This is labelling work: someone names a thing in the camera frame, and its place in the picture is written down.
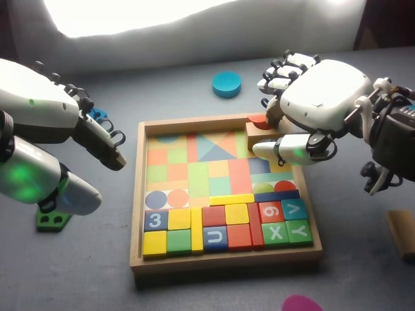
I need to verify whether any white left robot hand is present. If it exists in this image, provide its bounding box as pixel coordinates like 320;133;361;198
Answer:
0;58;127;216

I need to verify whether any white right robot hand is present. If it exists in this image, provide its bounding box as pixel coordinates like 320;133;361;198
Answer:
252;50;372;168

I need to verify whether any natural wooden block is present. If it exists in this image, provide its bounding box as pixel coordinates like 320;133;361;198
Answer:
245;121;292;152

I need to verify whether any blue small piece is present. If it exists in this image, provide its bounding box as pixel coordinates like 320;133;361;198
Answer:
89;108;108;122

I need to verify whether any blue round disc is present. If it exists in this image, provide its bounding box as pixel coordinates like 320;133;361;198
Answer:
211;71;243;98

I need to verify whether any green block with two holes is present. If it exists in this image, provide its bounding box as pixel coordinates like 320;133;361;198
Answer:
36;207;72;233

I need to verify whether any natural wood plank block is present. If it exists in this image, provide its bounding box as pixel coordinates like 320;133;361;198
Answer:
385;209;415;262

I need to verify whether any dark brown background panel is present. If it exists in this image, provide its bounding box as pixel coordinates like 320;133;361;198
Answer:
351;0;415;51

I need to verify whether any white backdrop cloth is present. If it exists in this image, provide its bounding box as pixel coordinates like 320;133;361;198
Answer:
19;0;367;77

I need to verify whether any grey table cloth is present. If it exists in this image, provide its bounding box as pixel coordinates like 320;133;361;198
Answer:
0;45;415;311

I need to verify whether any wooden puzzle tray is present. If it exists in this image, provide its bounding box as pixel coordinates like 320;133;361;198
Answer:
128;112;324;276

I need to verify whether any magenta round disc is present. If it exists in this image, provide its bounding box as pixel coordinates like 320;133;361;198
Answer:
281;294;324;311

